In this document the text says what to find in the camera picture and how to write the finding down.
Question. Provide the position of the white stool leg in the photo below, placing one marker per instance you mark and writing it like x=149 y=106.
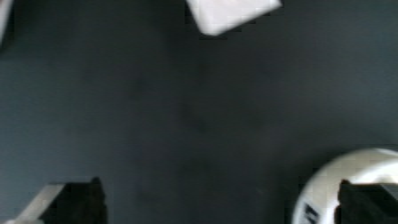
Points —
x=5 y=6
x=222 y=14

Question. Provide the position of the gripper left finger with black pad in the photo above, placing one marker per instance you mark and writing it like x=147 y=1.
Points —
x=65 y=204

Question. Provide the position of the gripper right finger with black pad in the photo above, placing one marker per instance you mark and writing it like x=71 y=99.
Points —
x=366 y=203

